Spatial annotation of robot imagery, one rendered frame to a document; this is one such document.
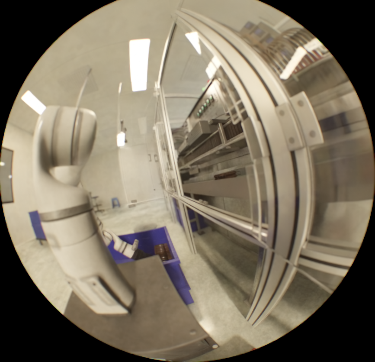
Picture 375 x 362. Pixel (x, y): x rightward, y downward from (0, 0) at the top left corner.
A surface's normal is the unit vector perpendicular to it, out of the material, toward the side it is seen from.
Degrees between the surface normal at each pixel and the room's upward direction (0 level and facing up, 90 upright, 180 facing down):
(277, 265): 90
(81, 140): 124
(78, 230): 90
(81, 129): 101
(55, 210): 92
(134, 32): 180
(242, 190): 90
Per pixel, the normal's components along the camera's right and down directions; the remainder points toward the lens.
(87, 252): 0.94, -0.20
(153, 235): 0.30, -0.07
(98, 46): 0.21, 0.98
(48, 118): 0.83, -0.24
